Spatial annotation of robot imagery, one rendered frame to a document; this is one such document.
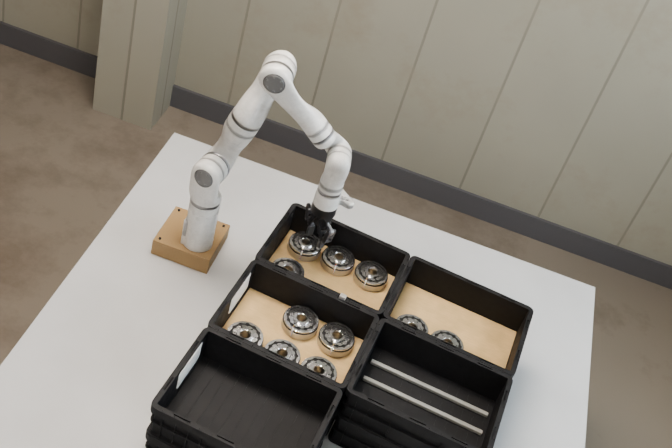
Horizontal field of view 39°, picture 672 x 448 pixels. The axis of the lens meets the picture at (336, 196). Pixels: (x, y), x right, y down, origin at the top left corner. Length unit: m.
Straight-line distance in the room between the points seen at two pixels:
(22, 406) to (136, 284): 0.53
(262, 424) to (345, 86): 2.29
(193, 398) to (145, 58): 2.26
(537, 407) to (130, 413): 1.20
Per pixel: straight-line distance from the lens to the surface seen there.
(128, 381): 2.67
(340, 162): 2.62
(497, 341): 2.91
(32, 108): 4.68
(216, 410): 2.48
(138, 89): 4.53
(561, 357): 3.16
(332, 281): 2.87
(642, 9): 4.10
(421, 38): 4.24
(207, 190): 2.78
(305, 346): 2.67
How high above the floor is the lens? 2.81
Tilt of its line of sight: 39 degrees down
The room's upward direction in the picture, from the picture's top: 18 degrees clockwise
